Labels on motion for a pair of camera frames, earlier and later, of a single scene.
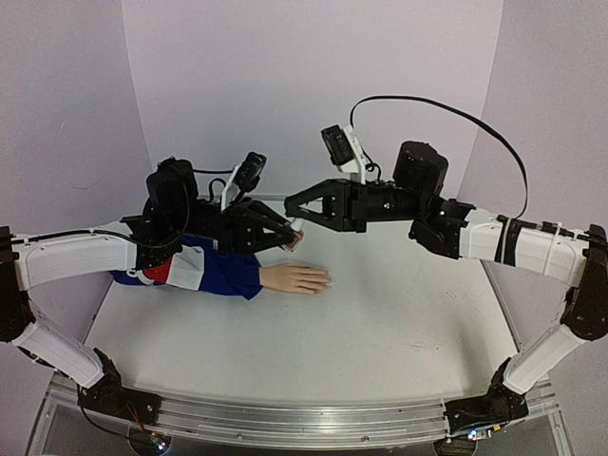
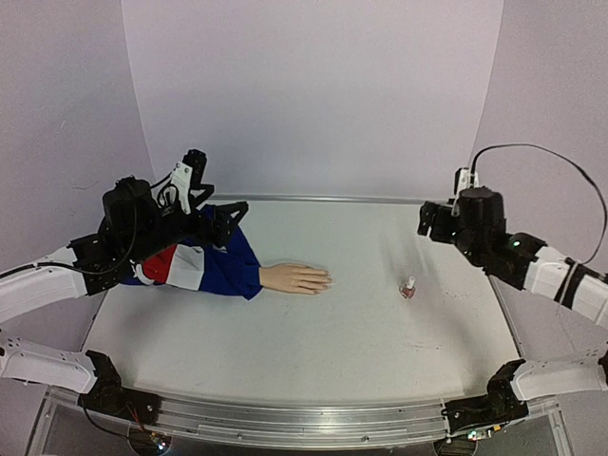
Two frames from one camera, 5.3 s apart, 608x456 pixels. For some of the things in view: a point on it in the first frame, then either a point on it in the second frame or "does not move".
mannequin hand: x=294 y=277 does not move
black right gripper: x=351 y=205 to x=429 y=218
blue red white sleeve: x=200 y=266 does not move
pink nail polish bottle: x=297 y=237 to x=407 y=293
